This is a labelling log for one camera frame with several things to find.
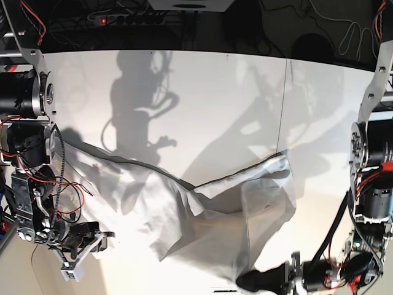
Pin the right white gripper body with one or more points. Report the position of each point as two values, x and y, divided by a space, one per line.
76 248

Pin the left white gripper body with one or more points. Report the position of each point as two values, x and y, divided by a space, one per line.
294 275

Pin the white t-shirt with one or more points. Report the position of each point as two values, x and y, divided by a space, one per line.
219 227

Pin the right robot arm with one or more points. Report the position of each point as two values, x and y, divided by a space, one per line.
42 206

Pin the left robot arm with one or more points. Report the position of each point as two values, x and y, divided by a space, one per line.
353 252

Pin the white vent grille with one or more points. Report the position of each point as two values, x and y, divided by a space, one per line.
225 290

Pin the grey bin with clutter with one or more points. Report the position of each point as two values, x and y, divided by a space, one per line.
8 219

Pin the black power strip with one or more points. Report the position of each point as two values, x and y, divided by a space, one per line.
127 19

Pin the grey overhead box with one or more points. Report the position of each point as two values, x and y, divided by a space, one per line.
198 5

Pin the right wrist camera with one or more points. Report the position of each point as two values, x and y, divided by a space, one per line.
72 271

